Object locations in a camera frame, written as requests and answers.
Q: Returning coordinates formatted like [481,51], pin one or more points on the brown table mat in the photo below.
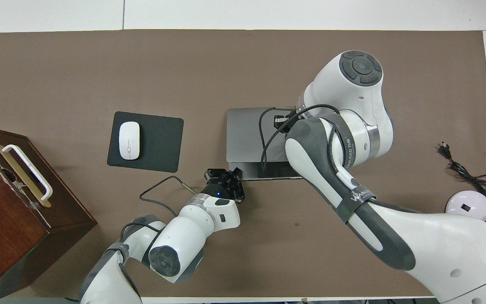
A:
[57,63]

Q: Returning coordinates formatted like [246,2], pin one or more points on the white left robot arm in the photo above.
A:
[184,236]

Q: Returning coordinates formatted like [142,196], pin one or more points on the white computer mouse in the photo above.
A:
[129,141]

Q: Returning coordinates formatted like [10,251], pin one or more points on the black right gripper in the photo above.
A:
[281,121]

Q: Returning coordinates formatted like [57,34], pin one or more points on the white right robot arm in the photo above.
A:
[340,93]

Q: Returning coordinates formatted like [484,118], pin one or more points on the grey laptop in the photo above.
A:
[243,139]

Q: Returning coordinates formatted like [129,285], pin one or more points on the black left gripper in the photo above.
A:
[218,190]

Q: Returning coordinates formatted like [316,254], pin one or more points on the black mouse pad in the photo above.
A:
[158,143]

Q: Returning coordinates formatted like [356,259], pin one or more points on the white desk lamp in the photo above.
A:
[466,204]

